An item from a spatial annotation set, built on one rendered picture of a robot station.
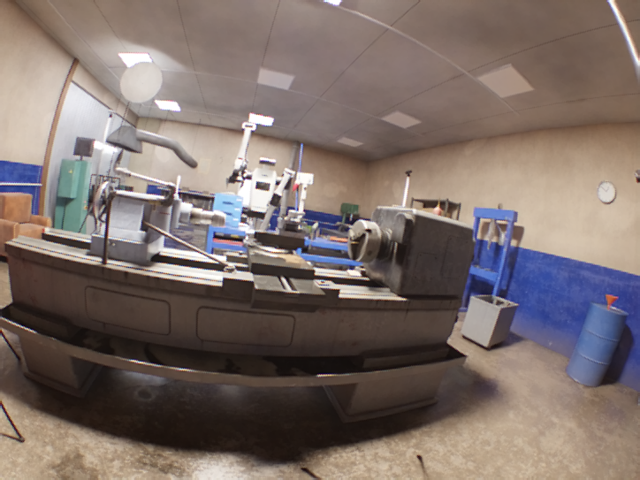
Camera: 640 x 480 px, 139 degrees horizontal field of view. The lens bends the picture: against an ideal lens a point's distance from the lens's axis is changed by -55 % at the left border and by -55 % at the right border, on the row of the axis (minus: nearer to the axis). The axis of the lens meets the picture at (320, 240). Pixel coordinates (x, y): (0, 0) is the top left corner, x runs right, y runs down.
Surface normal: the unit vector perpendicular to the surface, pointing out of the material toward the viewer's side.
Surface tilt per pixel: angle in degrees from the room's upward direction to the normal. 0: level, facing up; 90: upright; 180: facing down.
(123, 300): 90
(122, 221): 67
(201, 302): 90
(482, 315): 90
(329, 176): 90
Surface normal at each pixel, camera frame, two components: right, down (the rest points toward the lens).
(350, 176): 0.30, 0.15
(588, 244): -0.94, -0.14
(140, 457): 0.18, -0.98
